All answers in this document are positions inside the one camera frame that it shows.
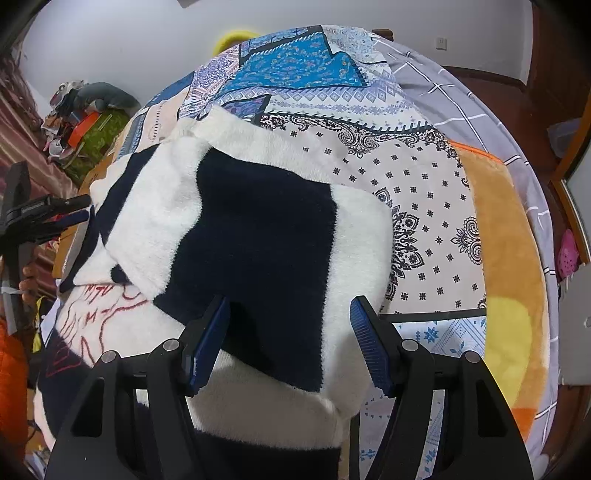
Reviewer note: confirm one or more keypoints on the white wall socket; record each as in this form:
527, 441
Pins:
442, 43

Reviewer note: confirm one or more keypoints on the red striped curtain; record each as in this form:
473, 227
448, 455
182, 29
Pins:
27, 138

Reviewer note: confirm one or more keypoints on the orange box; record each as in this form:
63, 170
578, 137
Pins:
83, 127

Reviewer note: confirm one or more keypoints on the clear plastic box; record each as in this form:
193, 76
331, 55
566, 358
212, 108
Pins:
565, 136

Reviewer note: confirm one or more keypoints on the grey plush toy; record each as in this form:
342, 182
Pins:
108, 94

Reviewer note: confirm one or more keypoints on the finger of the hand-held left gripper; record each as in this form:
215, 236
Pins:
69, 203
69, 220

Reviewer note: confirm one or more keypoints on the orange plastic bin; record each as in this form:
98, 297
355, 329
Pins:
11, 378

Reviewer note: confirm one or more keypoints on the person's left hand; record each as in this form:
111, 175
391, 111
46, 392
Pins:
28, 279

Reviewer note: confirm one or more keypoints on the blue patchwork blanket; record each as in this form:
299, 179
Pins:
415, 194

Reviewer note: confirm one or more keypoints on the yellow foam tube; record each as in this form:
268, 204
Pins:
231, 39

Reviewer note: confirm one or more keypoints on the pink slipper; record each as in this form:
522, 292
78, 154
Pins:
567, 254

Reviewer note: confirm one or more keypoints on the wooden bed post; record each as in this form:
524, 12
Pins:
383, 34

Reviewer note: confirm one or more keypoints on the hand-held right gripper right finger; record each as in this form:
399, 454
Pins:
369, 346

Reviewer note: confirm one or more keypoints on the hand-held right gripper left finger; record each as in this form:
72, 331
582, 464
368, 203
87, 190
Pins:
210, 341

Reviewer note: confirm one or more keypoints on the black and white striped sweater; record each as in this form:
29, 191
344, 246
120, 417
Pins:
258, 230

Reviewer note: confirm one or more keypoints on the green fabric storage box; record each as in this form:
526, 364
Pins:
99, 134

